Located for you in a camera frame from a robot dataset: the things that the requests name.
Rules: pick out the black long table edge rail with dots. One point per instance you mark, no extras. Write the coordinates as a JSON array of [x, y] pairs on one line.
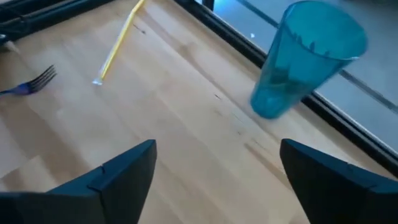
[[236, 40]]

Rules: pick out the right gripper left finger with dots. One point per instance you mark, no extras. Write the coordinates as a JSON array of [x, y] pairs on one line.
[[93, 199]]

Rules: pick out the blue translucent plastic cup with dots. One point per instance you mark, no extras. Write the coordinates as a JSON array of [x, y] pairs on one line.
[[295, 62]]

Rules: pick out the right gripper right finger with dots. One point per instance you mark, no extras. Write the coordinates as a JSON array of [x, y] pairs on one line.
[[342, 196]]

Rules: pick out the yellow straw in clear wrapper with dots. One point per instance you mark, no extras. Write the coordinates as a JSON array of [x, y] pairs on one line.
[[119, 39]]

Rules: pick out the black short table edge rail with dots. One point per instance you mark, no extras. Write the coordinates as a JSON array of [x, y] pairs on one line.
[[46, 18]]

